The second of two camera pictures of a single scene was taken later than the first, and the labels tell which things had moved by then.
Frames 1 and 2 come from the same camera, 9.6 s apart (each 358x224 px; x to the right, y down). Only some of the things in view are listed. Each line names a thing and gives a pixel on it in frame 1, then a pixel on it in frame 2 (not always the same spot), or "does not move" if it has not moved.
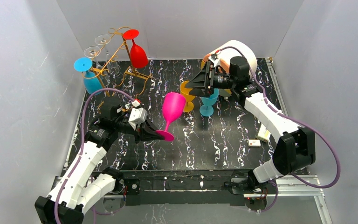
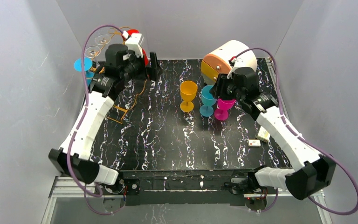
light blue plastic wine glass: (206, 109) does not move
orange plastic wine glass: (185, 92) does not move
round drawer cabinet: (232, 48) does not move
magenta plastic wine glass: (173, 106) -> (222, 113)
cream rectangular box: (263, 134) does not move
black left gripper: (140, 130) -> (148, 66)
